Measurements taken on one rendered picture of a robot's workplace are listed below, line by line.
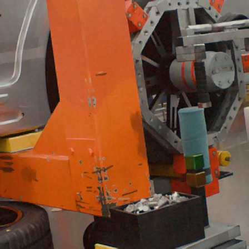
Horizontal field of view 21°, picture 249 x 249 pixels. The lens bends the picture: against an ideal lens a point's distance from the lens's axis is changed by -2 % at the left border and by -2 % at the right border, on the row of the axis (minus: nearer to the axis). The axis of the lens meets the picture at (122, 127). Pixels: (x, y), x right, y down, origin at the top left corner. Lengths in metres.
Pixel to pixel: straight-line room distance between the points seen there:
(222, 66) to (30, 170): 0.73
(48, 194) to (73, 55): 0.47
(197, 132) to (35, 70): 0.58
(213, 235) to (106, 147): 0.37
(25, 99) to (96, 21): 0.56
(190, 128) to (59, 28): 0.62
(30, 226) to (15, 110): 0.46
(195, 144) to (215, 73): 0.25
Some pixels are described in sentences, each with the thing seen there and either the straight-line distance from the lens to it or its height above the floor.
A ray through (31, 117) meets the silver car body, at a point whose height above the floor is 0.78.
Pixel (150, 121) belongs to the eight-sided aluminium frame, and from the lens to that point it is 2.28.
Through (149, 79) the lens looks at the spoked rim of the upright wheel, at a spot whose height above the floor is 0.85.
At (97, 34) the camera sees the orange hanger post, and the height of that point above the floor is 1.02.
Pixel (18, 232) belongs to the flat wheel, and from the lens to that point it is 1.94.
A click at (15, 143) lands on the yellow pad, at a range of 2.27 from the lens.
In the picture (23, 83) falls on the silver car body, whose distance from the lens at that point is 2.28.
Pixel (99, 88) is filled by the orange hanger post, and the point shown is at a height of 0.87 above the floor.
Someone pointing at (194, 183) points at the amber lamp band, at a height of 0.58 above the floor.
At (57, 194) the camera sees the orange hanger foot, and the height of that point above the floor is 0.57.
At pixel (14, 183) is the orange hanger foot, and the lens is 2.26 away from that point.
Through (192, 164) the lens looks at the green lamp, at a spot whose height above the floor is 0.64.
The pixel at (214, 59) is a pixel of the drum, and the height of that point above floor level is 0.89.
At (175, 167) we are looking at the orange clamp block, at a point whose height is 0.53.
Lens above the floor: 0.96
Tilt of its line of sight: 6 degrees down
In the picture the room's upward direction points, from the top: 8 degrees counter-clockwise
